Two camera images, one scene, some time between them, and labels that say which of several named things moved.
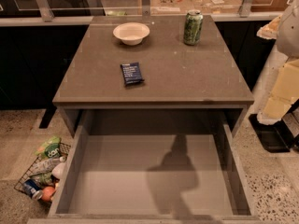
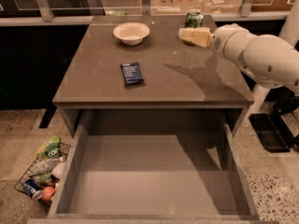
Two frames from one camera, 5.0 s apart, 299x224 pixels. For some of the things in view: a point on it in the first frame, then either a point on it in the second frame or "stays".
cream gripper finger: x=271 y=30 to x=230 y=40
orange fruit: x=47 y=193 stays
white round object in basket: x=60 y=171 stays
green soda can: x=192 y=27 stays
